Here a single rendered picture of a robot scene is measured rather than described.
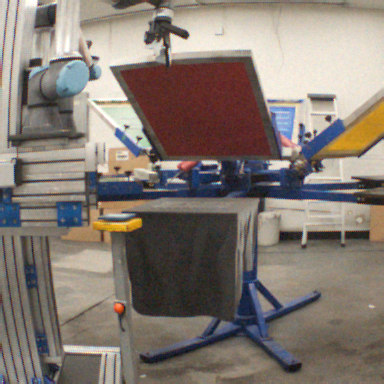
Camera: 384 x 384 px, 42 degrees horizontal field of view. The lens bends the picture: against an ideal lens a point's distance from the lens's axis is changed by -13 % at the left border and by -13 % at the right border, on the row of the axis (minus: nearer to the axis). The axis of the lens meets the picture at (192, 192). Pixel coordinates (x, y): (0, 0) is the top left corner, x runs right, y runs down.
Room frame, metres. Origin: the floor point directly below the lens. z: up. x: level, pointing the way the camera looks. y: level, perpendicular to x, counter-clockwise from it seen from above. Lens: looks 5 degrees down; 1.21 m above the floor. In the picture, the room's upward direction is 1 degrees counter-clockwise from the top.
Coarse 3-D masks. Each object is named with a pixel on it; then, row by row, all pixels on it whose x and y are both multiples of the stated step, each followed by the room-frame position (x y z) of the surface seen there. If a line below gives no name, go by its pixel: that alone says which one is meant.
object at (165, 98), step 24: (120, 72) 2.21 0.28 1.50; (144, 72) 2.20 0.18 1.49; (168, 72) 2.18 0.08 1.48; (144, 96) 2.35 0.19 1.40; (168, 96) 2.33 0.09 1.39; (192, 96) 2.31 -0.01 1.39; (168, 120) 2.50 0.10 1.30; (192, 120) 2.47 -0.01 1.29; (168, 144) 2.68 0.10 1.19; (192, 144) 2.65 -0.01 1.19
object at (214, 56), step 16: (112, 64) 2.18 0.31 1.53; (128, 64) 2.16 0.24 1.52; (144, 64) 2.15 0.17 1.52; (160, 64) 2.14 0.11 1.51; (176, 64) 2.13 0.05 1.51; (256, 64) 2.11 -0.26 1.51; (256, 80) 2.15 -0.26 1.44; (128, 96) 2.36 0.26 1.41; (256, 96) 2.24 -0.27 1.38; (160, 144) 2.69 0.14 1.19; (272, 144) 2.55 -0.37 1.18
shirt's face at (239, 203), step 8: (160, 200) 2.47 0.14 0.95; (168, 200) 2.46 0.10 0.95; (176, 200) 2.45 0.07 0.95; (184, 200) 2.44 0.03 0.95; (192, 200) 2.43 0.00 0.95; (200, 200) 2.43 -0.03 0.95; (208, 200) 2.42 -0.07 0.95; (216, 200) 2.41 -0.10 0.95; (224, 200) 2.40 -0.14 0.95; (232, 200) 2.40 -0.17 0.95; (240, 200) 2.39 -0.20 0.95; (248, 200) 2.38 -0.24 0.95; (128, 208) 2.19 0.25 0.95; (136, 208) 2.19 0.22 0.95; (144, 208) 2.19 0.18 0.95; (152, 208) 2.18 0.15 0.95; (160, 208) 2.18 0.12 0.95; (168, 208) 2.17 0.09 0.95; (176, 208) 2.17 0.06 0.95; (184, 208) 2.14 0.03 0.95; (192, 208) 2.14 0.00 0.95; (200, 208) 2.13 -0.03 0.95; (208, 208) 2.13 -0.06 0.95; (216, 208) 2.12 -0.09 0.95; (224, 208) 2.12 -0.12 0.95; (232, 208) 2.12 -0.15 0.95; (240, 208) 2.11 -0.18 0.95
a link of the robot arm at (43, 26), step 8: (40, 8) 2.25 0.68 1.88; (48, 8) 2.23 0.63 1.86; (40, 16) 2.24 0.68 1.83; (48, 16) 2.23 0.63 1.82; (40, 24) 2.25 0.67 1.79; (48, 24) 2.26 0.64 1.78; (40, 32) 2.26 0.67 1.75; (48, 32) 2.29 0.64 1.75; (40, 40) 2.26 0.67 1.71; (48, 40) 2.29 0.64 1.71; (40, 48) 2.26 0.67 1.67; (48, 48) 2.30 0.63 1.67; (32, 56) 2.28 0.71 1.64; (40, 56) 2.27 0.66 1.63; (48, 56) 2.31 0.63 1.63
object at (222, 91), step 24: (192, 72) 2.16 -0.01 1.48; (216, 72) 2.14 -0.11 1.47; (240, 72) 2.12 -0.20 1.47; (216, 96) 2.29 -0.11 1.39; (240, 96) 2.26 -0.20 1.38; (216, 120) 2.45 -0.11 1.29; (240, 120) 2.42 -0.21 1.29; (216, 144) 2.62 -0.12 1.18; (240, 144) 2.59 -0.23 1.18; (264, 144) 2.56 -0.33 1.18
